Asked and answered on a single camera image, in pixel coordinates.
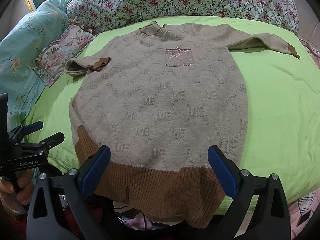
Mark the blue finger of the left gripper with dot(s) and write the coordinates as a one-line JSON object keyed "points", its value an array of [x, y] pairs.
{"points": [[53, 140], [31, 128]]}

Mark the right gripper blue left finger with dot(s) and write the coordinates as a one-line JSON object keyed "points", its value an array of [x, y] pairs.
{"points": [[92, 170]]}

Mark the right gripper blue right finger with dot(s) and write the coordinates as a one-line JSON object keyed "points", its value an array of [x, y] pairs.
{"points": [[230, 177]]}

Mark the beige knit sweater brown trim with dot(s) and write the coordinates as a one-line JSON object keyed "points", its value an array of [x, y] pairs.
{"points": [[159, 97]]}

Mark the teal floral duvet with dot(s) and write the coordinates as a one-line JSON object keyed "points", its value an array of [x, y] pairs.
{"points": [[34, 32]]}

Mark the lime green bed sheet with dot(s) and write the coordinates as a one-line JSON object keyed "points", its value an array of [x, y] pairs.
{"points": [[283, 99]]}

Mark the pink floral pillow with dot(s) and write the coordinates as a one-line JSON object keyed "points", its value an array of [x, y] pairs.
{"points": [[50, 63]]}

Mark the pink plaid cloth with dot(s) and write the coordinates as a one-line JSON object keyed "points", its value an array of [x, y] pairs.
{"points": [[301, 211]]}

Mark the red rose floral quilt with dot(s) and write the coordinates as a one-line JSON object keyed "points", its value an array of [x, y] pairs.
{"points": [[112, 14]]}

